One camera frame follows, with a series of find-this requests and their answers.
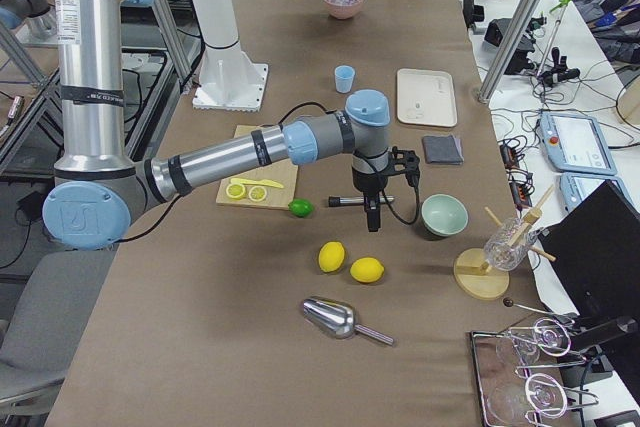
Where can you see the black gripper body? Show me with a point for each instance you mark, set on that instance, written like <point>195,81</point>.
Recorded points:
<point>366,183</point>

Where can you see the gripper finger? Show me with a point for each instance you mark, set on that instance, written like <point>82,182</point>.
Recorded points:
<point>373,220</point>

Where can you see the light blue plastic cup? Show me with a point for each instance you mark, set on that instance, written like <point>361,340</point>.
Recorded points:
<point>344,76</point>

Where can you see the metal ice scoop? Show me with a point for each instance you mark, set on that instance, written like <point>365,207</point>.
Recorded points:
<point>338,319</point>

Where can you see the steel muddler black tip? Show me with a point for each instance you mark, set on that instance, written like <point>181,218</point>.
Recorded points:
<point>337,201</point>

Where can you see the yellow lemon far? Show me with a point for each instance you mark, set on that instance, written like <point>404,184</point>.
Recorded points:
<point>367,270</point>

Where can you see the yellow lemon near board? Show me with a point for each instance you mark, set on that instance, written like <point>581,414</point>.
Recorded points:
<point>331,256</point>

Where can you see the mint green bowl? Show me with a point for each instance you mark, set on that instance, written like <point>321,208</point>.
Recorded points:
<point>444,215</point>

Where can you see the green lime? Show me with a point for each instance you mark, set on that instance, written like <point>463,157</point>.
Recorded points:
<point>300,208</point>

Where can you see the grey folded cloth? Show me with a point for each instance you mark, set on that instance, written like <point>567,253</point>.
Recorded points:
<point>444,150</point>

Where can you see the wooden cutting board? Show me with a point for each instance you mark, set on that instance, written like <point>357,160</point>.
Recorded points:
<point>270,187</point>

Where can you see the cream rabbit tray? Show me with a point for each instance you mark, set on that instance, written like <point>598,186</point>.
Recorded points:
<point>426,98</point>

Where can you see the lemon slice inner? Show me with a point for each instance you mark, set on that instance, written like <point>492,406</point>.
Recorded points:
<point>257,193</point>

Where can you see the wooden glass stand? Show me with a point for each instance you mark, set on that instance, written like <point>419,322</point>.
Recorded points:
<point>474,274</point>

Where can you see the clear patterned glass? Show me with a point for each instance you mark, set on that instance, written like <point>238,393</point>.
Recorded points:
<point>509,245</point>

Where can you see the yellow plastic knife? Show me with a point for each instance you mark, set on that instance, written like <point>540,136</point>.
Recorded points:
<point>253,182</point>

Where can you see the teach pendant lower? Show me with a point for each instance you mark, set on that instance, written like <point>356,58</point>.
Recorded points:
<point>576,187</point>

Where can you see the teach pendant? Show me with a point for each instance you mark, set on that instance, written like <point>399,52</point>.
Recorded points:
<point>576,187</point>
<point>575,143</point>

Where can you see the teach pendant upper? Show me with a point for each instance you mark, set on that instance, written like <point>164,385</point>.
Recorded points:
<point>575,143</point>

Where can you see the black monitor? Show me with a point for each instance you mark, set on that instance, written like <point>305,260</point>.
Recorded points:
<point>597,255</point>

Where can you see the grey chair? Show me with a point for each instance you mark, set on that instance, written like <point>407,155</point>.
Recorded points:
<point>47,325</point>

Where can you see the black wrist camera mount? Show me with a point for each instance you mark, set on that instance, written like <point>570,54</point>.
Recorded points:
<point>406,163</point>

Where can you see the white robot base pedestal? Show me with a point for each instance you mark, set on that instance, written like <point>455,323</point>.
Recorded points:
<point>228,79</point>

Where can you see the aluminium frame post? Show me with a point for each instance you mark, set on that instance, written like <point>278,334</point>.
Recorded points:
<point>510,41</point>

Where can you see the wire glass rack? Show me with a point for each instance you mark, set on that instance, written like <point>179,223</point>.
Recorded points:
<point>517,374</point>

